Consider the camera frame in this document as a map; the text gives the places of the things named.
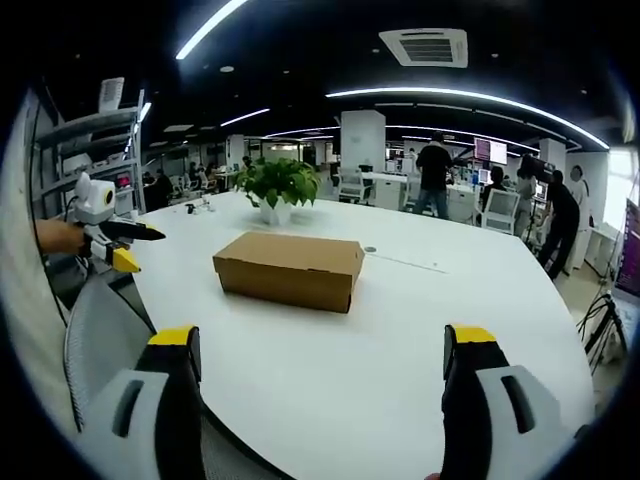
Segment white office chair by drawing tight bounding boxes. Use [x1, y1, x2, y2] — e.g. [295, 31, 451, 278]
[335, 167, 375, 204]
[480, 188, 522, 235]

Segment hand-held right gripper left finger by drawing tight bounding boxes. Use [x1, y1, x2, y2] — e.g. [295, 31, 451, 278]
[82, 324, 205, 480]

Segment computer monitor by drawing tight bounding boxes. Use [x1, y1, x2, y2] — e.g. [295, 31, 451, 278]
[613, 196, 640, 301]

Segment long ceiling strip light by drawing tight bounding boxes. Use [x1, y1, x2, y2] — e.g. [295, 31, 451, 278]
[174, 0, 251, 61]
[324, 87, 612, 150]

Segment brown cardboard shoe box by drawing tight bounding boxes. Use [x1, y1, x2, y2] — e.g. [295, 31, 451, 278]
[212, 230, 366, 315]

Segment grey metal storage shelf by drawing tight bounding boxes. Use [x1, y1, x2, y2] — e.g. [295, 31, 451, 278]
[30, 88, 148, 221]

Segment small objects on table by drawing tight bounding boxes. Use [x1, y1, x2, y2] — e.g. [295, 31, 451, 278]
[182, 197, 218, 217]

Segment person's left hand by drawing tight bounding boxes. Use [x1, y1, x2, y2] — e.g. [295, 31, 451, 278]
[34, 218, 90, 257]

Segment white ceiling air conditioner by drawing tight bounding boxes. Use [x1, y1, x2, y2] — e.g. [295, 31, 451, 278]
[377, 27, 469, 69]

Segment grey mesh office chair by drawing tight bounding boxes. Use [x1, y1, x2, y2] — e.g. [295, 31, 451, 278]
[63, 272, 157, 434]

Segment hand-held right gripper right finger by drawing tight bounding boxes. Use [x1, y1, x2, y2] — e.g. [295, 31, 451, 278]
[439, 323, 597, 480]

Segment green potted plant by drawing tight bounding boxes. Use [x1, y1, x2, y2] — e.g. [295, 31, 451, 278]
[233, 156, 322, 227]

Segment bundle of black cables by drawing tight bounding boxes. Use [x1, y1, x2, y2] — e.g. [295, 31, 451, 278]
[575, 292, 629, 377]

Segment wall screen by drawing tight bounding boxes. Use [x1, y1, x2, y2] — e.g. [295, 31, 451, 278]
[473, 138, 509, 164]

